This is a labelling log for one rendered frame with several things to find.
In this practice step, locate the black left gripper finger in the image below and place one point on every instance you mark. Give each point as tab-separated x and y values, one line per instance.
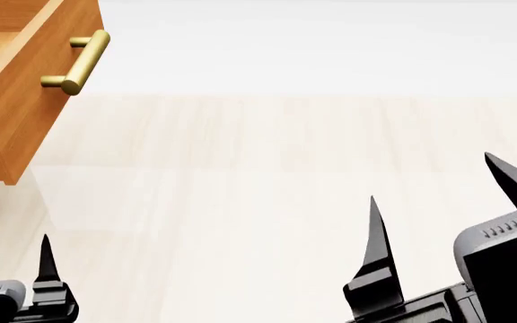
48	269

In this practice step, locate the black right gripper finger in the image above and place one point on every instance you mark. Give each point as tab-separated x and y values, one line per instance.
512	183
377	272

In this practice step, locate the wooden drawer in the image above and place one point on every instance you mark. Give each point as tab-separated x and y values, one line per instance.
25	87

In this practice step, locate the grey right gripper camera box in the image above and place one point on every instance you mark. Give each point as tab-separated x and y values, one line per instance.
505	266

